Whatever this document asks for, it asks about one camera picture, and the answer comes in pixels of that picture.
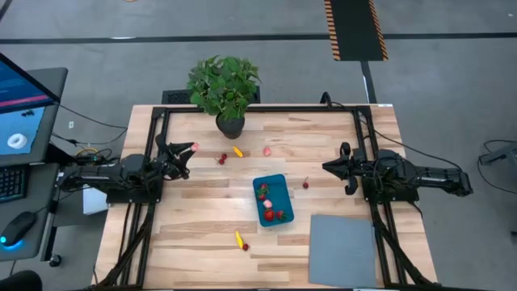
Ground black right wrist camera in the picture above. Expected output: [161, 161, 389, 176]
[344, 175, 359, 197]

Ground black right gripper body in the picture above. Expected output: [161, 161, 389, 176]
[340, 141, 380, 189]

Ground black power cable with plug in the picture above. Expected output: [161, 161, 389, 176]
[320, 91, 464, 171]

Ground black aluminium table frame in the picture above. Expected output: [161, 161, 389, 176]
[92, 104, 441, 291]

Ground computer monitor blue screen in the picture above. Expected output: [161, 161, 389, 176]
[0, 52, 62, 167]

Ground black hazard-striped floor mat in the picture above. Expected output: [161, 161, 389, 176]
[323, 0, 389, 62]

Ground black desk support bar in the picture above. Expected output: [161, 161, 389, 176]
[44, 141, 70, 165]

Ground thin black cable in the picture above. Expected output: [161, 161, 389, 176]
[51, 129, 128, 147]
[58, 103, 128, 131]

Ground grey square container lid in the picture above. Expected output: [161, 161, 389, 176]
[308, 213, 379, 289]

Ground black backlit keyboard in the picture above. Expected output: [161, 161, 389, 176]
[0, 164, 28, 204]

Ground black office chair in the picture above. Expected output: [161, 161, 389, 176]
[0, 269, 44, 291]

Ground black computer mouse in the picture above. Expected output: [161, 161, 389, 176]
[0, 210, 38, 248]

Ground green potted plant black pot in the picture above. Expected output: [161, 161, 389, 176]
[186, 54, 263, 141]

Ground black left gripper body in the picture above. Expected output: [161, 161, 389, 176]
[151, 133, 191, 181]

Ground blue plastic tupperware container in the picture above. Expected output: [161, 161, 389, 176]
[252, 173, 295, 228]

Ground white box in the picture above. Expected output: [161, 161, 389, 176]
[82, 185, 109, 216]

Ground grey computer desk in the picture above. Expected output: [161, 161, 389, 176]
[0, 66, 69, 263]

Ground black perforated floor grate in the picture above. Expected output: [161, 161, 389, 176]
[161, 89, 262, 105]

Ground grey stand foot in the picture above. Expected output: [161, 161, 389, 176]
[479, 141, 517, 166]

